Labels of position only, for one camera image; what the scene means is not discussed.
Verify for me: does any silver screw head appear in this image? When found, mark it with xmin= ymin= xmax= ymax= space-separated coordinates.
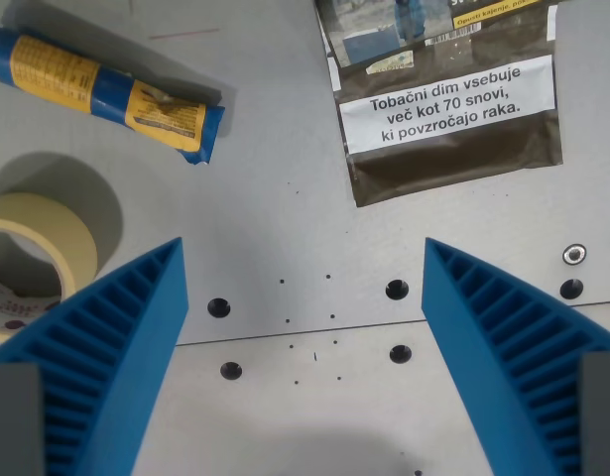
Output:
xmin=561 ymin=243 xmax=588 ymax=266

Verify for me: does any blue bag roll yellow label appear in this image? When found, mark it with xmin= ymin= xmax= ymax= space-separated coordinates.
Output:
xmin=0 ymin=22 xmax=227 ymax=168

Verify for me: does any brown tobacco pouch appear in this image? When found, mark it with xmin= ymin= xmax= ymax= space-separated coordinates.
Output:
xmin=313 ymin=0 xmax=564 ymax=208

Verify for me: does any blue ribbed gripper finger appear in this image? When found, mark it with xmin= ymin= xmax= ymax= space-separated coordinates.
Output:
xmin=0 ymin=236 xmax=191 ymax=476
xmin=421 ymin=237 xmax=610 ymax=476

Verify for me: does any cream masking tape roll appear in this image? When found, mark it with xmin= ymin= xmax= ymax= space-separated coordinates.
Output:
xmin=0 ymin=192 xmax=99 ymax=342

